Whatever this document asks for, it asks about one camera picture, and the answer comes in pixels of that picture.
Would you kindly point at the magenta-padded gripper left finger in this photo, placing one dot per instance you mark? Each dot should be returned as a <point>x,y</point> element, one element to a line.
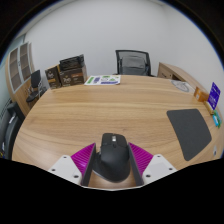
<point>83,159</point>

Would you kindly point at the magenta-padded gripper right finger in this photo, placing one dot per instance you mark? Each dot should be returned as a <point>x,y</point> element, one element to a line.
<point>143,159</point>

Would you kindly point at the black computer mouse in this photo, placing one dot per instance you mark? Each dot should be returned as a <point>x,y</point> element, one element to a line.
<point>112,158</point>

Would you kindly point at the dark grey mouse pad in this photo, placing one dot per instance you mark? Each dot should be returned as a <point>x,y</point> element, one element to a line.
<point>190,131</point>

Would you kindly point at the small white round sticker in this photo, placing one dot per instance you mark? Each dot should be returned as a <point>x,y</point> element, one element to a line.
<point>215,150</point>

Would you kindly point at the black padded office chair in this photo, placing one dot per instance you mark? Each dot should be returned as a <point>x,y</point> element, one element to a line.
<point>10,131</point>

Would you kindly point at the large brown cardboard box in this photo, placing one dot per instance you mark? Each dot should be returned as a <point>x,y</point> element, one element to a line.
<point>73,78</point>

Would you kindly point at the printed paper sheet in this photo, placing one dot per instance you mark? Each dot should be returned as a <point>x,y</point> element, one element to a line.
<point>102,80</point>

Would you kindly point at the blue packet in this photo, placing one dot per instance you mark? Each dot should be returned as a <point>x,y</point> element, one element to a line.
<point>216,120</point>

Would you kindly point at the round grey disc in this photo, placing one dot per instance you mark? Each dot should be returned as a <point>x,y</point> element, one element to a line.
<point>181,86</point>

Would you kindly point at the tan packet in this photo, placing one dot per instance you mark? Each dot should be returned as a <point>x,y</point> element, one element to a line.
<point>209,106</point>

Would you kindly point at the green packet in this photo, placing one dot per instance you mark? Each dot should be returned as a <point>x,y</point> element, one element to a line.
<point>218,119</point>

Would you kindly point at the orange cardboard box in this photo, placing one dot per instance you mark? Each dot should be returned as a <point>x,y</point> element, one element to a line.
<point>201,94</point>

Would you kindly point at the wooden sideboard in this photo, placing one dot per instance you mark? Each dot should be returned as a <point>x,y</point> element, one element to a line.
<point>173,71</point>

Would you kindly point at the small black chair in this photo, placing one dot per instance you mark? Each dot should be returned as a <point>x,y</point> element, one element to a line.
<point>35,78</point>

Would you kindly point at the purple card package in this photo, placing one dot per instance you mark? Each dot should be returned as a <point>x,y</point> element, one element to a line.
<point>214,95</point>

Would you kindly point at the black mesh office chair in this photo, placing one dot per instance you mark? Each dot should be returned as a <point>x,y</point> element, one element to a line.
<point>133,64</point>

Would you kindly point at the dark open box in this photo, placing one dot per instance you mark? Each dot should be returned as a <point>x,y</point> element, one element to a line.
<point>71,63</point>

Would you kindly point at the wooden shelf unit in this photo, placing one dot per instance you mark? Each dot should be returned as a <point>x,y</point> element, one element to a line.
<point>16,71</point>

